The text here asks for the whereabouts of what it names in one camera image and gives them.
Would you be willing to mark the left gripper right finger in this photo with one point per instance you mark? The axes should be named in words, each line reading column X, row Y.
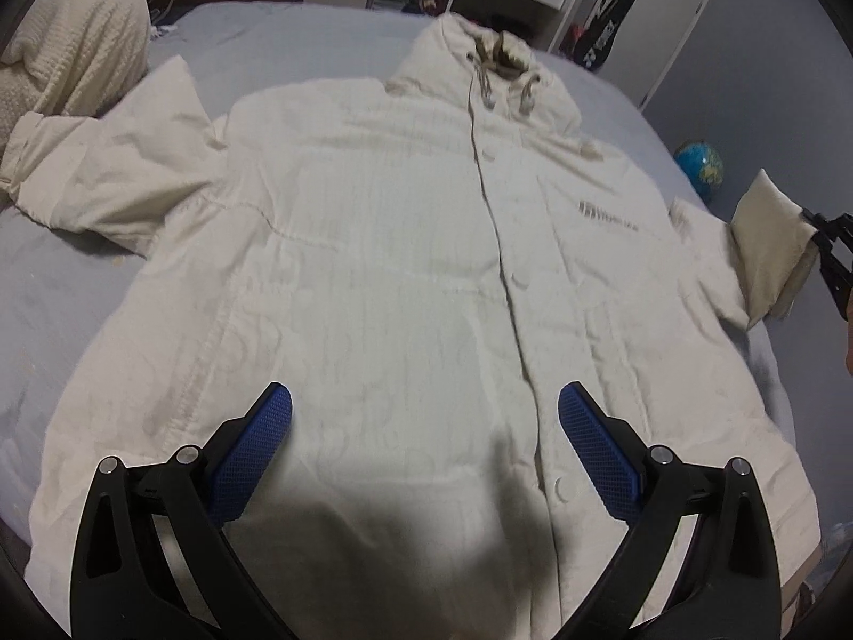
column 728, row 585

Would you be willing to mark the cream white hooded jacket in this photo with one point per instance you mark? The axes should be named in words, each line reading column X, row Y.
column 425, row 262

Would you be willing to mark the person's right hand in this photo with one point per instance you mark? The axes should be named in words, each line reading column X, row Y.
column 849, row 349

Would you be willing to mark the cream knitted blanket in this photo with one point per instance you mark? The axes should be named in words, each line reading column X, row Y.
column 73, row 58

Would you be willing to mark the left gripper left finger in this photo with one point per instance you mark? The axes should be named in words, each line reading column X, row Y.
column 151, row 559

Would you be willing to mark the blue earth globe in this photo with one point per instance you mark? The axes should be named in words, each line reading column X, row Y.
column 703, row 168

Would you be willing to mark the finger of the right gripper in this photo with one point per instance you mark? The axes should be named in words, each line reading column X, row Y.
column 835, row 273

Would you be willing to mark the light blue bed sheet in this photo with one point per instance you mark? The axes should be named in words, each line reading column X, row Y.
column 58, row 290

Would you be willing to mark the white wardrobe sliding door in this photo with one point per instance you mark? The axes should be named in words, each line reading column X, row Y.
column 654, row 37

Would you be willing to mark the black Yonex racket bag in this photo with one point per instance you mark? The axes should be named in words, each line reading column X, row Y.
column 589, row 46

